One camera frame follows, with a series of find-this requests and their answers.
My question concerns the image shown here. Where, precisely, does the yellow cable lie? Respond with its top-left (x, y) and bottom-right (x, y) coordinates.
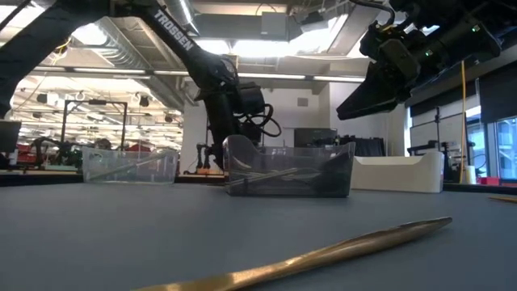
top-left (459, 60), bottom-right (467, 183)

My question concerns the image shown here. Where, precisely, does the clear plastic bin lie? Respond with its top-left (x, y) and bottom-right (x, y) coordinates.
top-left (82, 145), bottom-right (180, 185)

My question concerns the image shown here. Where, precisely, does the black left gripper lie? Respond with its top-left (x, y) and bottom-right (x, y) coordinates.
top-left (200, 86), bottom-right (243, 171)

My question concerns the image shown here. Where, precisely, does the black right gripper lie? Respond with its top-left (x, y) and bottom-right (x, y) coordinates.
top-left (336, 22), bottom-right (422, 121)

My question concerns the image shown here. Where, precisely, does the black office chair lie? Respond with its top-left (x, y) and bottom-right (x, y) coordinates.
top-left (0, 120), bottom-right (23, 171)

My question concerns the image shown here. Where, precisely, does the gold knife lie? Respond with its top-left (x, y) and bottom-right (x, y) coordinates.
top-left (131, 217), bottom-right (453, 291)

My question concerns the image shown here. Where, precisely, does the black monitor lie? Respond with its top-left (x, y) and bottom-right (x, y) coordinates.
top-left (293, 128), bottom-right (338, 148)

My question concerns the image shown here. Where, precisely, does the white plastic bin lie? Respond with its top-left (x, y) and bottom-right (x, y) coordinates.
top-left (350, 150), bottom-right (445, 194)

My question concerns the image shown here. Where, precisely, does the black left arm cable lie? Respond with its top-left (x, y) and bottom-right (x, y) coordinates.
top-left (245, 102), bottom-right (283, 139)

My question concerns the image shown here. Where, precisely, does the dark grey table mat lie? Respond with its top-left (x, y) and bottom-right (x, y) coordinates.
top-left (0, 182), bottom-right (517, 291)

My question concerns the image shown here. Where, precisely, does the silver spoon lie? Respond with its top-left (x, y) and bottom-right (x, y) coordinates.
top-left (258, 167), bottom-right (325, 183)

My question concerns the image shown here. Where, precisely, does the silver utensil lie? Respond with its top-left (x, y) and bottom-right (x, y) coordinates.
top-left (229, 167), bottom-right (300, 188)

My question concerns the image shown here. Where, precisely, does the black tripod stand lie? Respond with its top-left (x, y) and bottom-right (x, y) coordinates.
top-left (406, 105), bottom-right (476, 157)

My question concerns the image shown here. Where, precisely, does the black metal gantry frame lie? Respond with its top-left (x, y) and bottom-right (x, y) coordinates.
top-left (60, 99), bottom-right (128, 151)

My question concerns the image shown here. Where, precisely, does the dark translucent plastic bin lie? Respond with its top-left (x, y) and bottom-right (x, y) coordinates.
top-left (222, 134), bottom-right (356, 198)

